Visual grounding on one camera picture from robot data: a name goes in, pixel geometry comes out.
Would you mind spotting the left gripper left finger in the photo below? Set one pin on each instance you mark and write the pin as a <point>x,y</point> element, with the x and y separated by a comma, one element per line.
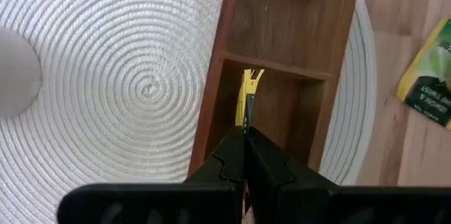
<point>158,203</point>

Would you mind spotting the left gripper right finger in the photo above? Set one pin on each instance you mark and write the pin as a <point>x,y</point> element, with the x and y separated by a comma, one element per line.
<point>317,206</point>

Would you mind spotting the brown cardboard box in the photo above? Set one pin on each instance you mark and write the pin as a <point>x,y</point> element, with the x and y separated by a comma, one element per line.
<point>282,23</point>

